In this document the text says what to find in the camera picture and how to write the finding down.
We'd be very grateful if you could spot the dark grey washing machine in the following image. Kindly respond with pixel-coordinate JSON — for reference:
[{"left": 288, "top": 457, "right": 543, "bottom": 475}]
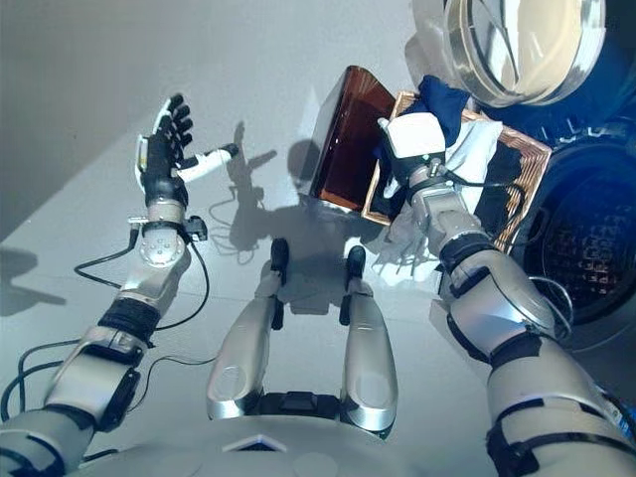
[{"left": 474, "top": 0, "right": 636, "bottom": 352}]

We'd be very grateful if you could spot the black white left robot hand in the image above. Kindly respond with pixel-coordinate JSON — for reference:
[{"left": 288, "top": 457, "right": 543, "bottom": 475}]
[{"left": 134, "top": 92, "right": 240, "bottom": 208}]

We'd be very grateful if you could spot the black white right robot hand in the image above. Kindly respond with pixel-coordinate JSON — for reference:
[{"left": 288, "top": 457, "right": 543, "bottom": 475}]
[{"left": 377, "top": 111, "right": 447, "bottom": 187}]

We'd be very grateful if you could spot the black right robot foot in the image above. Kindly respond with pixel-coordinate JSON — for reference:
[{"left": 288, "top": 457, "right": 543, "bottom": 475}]
[{"left": 346, "top": 245, "right": 368, "bottom": 290}]

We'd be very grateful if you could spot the silver robot leg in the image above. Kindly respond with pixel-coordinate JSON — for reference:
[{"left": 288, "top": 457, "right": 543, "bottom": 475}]
[
  {"left": 206, "top": 270, "right": 285, "bottom": 422},
  {"left": 340, "top": 277, "right": 399, "bottom": 442}
]

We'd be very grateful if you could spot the black left elbow cable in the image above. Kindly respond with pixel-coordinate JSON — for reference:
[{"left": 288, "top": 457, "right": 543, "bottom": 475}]
[{"left": 0, "top": 340, "right": 81, "bottom": 424}]

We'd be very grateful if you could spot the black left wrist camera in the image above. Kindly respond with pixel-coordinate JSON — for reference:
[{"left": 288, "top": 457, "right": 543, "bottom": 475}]
[{"left": 186, "top": 216, "right": 210, "bottom": 244}]

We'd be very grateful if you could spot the silver right robot leg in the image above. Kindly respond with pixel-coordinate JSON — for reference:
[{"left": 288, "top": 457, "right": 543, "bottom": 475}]
[{"left": 340, "top": 277, "right": 399, "bottom": 442}]

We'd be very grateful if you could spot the round glass washing machine door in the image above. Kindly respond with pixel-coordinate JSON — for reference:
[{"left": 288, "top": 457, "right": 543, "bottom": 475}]
[{"left": 404, "top": 0, "right": 608, "bottom": 109}]

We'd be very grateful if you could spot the silver left robot leg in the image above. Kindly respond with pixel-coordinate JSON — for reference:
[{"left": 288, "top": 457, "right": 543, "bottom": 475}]
[{"left": 206, "top": 270, "right": 285, "bottom": 422}]

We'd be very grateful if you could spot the black robot pelvis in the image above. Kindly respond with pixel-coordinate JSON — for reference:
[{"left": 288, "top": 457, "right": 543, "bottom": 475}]
[{"left": 257, "top": 391, "right": 345, "bottom": 418}]

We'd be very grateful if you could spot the wicker laundry basket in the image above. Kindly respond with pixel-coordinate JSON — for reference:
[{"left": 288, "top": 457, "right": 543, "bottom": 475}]
[{"left": 360, "top": 88, "right": 553, "bottom": 255}]

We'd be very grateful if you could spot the black robot foot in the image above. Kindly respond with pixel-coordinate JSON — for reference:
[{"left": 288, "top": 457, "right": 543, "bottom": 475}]
[
  {"left": 346, "top": 245, "right": 368, "bottom": 290},
  {"left": 269, "top": 238, "right": 291, "bottom": 285}
]

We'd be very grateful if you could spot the grey robot torso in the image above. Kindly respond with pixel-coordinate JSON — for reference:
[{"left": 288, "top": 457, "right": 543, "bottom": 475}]
[{"left": 79, "top": 414, "right": 503, "bottom": 477}]

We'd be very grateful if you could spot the white garment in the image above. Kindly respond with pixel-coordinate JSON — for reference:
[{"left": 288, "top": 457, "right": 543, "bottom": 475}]
[{"left": 372, "top": 118, "right": 504, "bottom": 290}]

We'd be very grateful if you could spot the navy blue garment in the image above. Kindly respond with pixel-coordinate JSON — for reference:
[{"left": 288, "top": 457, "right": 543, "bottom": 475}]
[{"left": 415, "top": 74, "right": 528, "bottom": 229}]

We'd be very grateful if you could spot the black left robot foot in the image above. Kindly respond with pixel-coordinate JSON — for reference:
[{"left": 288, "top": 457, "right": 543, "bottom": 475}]
[{"left": 269, "top": 238, "right": 291, "bottom": 285}]

